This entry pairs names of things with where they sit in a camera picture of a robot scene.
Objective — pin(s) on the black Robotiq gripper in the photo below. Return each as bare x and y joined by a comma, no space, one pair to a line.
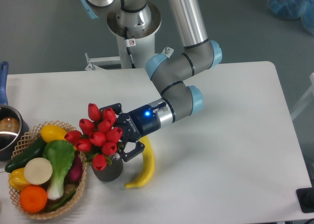
134,125

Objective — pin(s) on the red tulip bouquet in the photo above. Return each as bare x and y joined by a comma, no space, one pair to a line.
98,137

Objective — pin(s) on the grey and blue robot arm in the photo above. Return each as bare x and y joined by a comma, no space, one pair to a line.
168,72

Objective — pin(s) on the dark grey ribbed vase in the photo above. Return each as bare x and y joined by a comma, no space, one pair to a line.
112,171

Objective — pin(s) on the yellow banana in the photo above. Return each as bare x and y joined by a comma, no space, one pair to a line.
148,167

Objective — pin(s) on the green bok choy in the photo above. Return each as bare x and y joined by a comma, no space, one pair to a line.
60,154

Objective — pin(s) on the purple sweet potato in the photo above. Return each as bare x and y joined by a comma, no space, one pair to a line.
75,172

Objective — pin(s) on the yellow squash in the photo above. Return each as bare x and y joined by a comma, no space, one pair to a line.
51,133

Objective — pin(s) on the green cucumber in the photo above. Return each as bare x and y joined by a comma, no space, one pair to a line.
33,151

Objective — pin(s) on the woven wicker basket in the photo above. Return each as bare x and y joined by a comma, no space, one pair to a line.
26,140

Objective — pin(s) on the white round radish slice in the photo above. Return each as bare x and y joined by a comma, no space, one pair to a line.
38,171

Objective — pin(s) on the green chili pepper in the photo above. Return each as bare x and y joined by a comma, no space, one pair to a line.
62,202

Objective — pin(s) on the orange fruit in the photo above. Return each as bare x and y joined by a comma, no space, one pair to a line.
33,199

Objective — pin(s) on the yellow bell pepper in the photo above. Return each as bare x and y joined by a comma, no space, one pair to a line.
17,179

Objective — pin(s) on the black device at table edge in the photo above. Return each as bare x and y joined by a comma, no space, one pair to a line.
306,199

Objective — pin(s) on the blue plastic bag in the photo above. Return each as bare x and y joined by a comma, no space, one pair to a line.
294,10

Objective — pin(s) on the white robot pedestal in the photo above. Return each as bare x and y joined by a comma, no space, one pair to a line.
135,35

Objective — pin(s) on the dark pot with blue handle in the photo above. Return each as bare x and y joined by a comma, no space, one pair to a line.
12,125

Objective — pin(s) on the white frame at right edge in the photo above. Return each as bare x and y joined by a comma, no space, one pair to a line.
303,101

